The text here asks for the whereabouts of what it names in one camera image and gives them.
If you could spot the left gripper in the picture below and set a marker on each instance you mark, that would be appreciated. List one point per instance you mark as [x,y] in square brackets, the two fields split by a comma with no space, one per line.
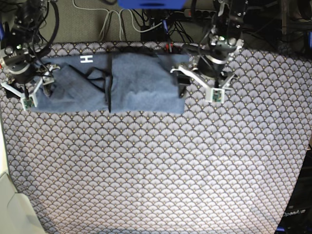
[214,53]

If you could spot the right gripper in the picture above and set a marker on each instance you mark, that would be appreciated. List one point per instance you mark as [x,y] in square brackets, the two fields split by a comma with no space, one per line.
[18,62]

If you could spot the blue T-shirt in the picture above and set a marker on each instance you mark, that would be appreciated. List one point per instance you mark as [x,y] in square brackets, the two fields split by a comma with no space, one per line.
[116,82]

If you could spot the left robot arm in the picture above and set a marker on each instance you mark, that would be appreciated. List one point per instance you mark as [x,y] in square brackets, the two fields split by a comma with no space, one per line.
[227,22]

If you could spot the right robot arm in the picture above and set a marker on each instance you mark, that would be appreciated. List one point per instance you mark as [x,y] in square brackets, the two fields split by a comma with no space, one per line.
[29,17]

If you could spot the red table clamp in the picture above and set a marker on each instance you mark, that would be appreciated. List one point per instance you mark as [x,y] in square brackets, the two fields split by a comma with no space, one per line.
[169,47]

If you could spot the black power strip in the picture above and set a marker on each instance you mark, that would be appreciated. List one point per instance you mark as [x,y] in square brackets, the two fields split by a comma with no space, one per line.
[199,14]

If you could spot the fan-patterned table cloth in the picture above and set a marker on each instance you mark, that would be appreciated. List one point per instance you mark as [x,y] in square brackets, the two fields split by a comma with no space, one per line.
[215,169]

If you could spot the white plastic bin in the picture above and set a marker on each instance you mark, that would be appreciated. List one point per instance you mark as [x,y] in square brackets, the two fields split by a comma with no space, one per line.
[17,215]

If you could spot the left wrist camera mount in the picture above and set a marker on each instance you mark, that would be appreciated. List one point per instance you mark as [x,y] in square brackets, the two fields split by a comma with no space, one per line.
[215,88]

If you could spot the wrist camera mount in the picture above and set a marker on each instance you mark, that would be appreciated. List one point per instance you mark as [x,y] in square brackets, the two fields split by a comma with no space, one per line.
[215,88]
[29,99]

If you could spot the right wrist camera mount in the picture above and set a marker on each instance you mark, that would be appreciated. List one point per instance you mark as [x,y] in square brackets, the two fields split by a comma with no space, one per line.
[29,99]

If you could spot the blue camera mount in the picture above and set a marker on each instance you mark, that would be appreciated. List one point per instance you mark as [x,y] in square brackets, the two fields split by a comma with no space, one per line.
[151,4]

